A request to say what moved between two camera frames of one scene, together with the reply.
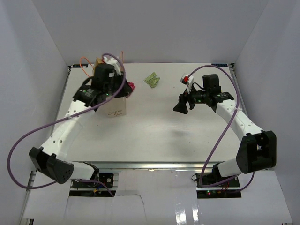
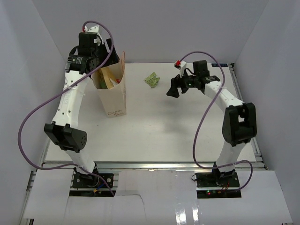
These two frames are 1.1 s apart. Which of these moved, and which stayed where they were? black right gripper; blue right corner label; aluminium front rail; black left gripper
Moved: black right gripper; black left gripper
Stayed: blue right corner label; aluminium front rail
